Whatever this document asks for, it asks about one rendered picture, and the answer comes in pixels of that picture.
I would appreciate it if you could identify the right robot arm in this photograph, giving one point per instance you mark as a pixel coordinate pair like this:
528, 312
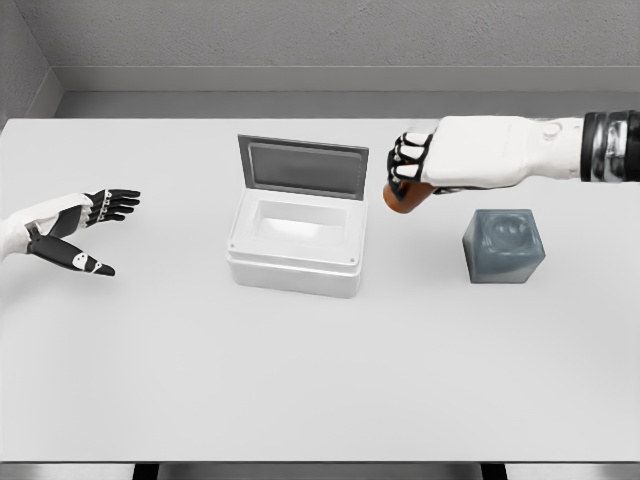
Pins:
585, 146

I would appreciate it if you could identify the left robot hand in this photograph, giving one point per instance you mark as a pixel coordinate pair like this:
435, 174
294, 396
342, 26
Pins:
65, 220

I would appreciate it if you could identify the white box with open lid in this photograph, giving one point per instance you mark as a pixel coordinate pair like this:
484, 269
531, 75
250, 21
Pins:
300, 235

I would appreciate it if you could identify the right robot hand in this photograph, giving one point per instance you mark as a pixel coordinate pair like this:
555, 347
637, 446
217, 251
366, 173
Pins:
452, 155

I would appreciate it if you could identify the grey translucent cube container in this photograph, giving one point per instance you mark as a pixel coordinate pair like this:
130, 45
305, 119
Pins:
502, 246

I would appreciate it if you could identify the brown rounded object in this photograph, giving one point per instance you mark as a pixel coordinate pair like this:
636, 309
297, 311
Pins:
402, 199

